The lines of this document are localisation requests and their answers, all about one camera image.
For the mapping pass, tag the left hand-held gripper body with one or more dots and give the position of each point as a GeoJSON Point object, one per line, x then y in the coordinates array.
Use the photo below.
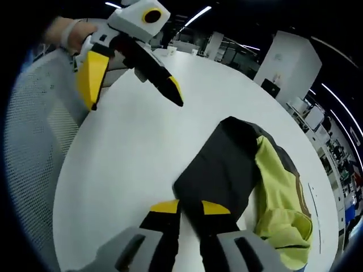
{"type": "Point", "coordinates": [133, 20]}

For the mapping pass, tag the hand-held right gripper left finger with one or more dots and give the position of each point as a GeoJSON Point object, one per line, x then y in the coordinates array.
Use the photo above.
{"type": "Point", "coordinates": [147, 249]}

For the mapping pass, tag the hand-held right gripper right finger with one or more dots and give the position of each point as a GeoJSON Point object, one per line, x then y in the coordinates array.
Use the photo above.
{"type": "Point", "coordinates": [227, 252]}

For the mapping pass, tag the yellow colour-block garment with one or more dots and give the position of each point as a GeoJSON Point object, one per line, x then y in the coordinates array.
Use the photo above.
{"type": "Point", "coordinates": [221, 170]}

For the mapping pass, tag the person's left hand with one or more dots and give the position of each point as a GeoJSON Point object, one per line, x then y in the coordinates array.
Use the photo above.
{"type": "Point", "coordinates": [82, 34]}

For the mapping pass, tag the white paper cup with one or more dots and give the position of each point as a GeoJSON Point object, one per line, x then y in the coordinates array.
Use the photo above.
{"type": "Point", "coordinates": [194, 52]}
{"type": "Point", "coordinates": [172, 51]}

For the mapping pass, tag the white wristband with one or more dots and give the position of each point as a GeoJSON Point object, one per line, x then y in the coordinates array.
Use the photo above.
{"type": "Point", "coordinates": [69, 31]}

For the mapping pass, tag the grey mesh chair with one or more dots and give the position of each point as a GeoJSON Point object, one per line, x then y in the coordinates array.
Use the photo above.
{"type": "Point", "coordinates": [31, 141]}

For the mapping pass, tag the black square panel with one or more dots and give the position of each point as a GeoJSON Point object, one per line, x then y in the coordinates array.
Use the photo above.
{"type": "Point", "coordinates": [270, 88]}

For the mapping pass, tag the white square pillar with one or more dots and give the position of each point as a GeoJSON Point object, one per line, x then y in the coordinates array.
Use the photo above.
{"type": "Point", "coordinates": [292, 59]}

